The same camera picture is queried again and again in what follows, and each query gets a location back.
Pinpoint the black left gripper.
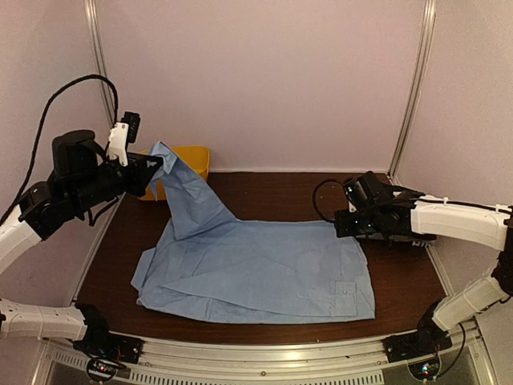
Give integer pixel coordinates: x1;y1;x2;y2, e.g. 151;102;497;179
71;151;162;212

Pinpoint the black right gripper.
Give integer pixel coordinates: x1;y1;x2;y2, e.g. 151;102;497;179
335;209;381;238

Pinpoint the yellow plastic basket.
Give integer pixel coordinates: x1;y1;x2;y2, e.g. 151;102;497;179
139;146;210;201

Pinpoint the black shirt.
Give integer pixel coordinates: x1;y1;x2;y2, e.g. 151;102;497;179
361;182;437;242

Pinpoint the grey shirt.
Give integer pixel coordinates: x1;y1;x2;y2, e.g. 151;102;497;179
391;239;436;247

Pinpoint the light blue long sleeve shirt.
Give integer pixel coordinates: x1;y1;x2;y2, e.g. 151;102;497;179
131;142;375;324

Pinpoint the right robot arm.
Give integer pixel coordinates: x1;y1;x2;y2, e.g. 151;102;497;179
332;172;512;355

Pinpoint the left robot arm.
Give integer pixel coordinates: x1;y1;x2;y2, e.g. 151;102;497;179
1;130;163;356

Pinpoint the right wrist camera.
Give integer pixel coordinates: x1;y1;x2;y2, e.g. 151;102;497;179
348;202;357;213

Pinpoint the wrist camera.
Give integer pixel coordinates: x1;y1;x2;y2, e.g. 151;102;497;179
106;111;141;167
348;202;357;213

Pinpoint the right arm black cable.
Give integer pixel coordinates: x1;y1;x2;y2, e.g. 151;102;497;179
312;179;345;224

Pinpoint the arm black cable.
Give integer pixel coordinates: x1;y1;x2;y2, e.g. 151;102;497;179
0;74;121;225
312;179;345;224

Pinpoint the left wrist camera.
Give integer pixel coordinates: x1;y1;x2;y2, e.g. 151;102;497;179
106;111;141;167

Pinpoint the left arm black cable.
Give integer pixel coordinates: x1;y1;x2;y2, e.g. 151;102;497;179
0;74;121;225

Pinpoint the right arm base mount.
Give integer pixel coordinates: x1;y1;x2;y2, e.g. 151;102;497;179
382;330;452;363

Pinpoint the left aluminium frame post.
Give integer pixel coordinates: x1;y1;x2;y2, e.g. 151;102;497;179
83;0;115;123

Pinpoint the aluminium frame post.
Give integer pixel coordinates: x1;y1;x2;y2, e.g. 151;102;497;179
387;0;437;183
83;0;115;123

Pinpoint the right aluminium frame post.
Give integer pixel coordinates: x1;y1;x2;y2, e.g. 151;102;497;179
387;0;437;183

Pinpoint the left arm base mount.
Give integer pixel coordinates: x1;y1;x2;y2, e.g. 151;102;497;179
72;330;143;364

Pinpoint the aluminium front rail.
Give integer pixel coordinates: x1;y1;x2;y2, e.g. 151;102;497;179
29;322;497;384

